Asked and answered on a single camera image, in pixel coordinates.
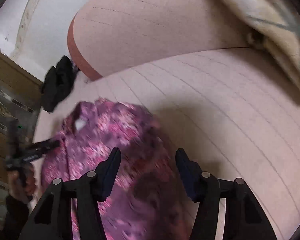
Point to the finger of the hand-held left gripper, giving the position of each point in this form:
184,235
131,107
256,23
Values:
48,145

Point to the pink quilted sofa seat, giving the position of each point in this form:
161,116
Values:
227,117

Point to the purple floral dress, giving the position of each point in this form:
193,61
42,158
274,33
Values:
130,135

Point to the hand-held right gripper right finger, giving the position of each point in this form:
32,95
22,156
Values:
185,172

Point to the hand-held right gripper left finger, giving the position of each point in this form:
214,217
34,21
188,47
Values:
112,170

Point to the floral blanket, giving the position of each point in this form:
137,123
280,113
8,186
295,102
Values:
265,12

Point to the pink bolster cushion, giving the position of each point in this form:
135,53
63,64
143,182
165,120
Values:
152,25

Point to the black clothes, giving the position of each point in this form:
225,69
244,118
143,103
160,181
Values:
58,85

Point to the person's left hand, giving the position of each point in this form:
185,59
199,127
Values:
30,187

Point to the wooden door with glass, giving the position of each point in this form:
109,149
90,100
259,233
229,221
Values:
7,85

